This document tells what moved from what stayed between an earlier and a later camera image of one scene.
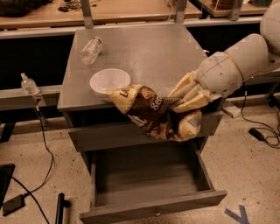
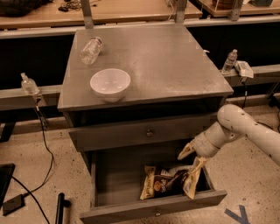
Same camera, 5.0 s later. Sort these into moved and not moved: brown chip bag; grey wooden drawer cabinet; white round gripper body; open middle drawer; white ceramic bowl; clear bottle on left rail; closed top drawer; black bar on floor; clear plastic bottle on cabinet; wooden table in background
Moved: brown chip bag; white round gripper body
Not moved: grey wooden drawer cabinet; clear bottle on left rail; open middle drawer; wooden table in background; white ceramic bowl; clear plastic bottle on cabinet; closed top drawer; black bar on floor
